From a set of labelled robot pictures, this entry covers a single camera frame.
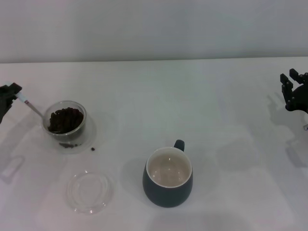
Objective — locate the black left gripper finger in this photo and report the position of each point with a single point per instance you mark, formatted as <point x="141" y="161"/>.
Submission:
<point x="10" y="90"/>
<point x="4" y="104"/>

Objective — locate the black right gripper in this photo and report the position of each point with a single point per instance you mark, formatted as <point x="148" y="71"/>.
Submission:
<point x="300" y="98"/>

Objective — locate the double-wall glass cup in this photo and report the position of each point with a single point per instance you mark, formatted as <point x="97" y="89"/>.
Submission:
<point x="72" y="138"/>

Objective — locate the dark green ceramic mug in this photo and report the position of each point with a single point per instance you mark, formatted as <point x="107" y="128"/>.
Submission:
<point x="166" y="196"/>

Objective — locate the coffee beans pile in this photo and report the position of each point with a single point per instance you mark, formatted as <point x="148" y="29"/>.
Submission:
<point x="67" y="119"/>

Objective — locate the clear glass saucer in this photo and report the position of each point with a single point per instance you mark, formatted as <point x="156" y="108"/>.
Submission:
<point x="89" y="192"/>

